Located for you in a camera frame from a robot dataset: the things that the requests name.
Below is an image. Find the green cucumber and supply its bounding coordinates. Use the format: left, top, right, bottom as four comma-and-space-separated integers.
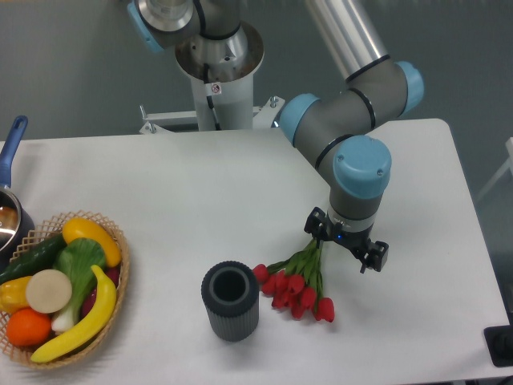
1, 233, 67, 284

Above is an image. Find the beige round disc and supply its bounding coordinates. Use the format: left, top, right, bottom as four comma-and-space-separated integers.
25, 269, 72, 314

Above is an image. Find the orange fruit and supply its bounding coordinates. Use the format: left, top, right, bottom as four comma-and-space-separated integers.
6, 308, 51, 347

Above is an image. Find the dark grey ribbed vase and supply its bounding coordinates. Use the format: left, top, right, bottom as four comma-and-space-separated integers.
200, 261, 260, 342

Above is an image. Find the dark red vegetable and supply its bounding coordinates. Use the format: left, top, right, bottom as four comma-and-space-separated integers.
80, 266, 120, 319

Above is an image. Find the green bok choy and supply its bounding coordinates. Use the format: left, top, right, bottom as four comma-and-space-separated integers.
51, 237, 106, 334

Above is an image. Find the yellow banana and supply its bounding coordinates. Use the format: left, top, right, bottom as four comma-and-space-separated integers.
30, 265, 117, 363

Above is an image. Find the white frame at right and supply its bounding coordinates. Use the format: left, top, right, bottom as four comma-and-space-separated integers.
475, 136, 513, 204

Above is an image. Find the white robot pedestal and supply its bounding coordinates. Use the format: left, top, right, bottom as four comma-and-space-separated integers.
139, 21, 285, 134

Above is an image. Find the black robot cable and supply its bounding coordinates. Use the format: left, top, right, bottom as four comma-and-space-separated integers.
202, 63, 222, 132

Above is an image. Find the blue handled saucepan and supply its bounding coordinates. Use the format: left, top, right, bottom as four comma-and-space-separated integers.
1, 115, 34, 272

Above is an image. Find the black device at edge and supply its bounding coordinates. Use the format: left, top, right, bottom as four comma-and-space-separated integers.
483, 325, 512, 367

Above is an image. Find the red tulip bouquet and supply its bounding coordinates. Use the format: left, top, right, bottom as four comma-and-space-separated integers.
252, 239, 335, 322

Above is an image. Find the yellow bell pepper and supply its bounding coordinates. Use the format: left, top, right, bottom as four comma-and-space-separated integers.
0, 276, 32, 314

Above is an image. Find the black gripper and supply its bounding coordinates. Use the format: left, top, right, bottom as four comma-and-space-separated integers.
304, 207, 389, 274

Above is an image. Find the woven wicker basket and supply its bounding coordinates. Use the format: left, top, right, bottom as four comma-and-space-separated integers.
1, 210, 130, 370

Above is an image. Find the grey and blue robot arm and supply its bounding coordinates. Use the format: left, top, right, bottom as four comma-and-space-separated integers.
127, 1, 424, 271

